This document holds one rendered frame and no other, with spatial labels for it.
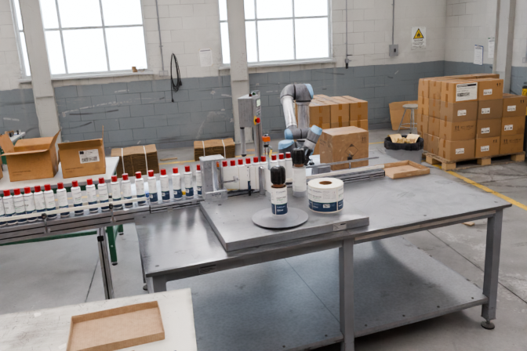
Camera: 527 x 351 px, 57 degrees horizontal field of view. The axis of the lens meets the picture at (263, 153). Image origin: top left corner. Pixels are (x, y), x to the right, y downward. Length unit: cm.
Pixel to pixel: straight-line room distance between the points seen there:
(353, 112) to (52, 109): 484
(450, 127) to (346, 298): 422
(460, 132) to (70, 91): 600
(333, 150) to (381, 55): 581
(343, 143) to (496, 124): 370
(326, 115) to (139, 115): 344
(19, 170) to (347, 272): 289
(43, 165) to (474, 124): 508
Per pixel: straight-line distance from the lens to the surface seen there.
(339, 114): 669
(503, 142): 717
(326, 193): 271
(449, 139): 671
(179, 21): 846
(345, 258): 268
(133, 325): 205
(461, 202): 314
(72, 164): 433
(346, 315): 285
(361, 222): 269
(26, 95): 879
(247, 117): 313
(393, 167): 381
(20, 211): 311
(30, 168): 448
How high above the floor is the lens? 187
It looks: 14 degrees down
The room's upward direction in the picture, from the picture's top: 3 degrees counter-clockwise
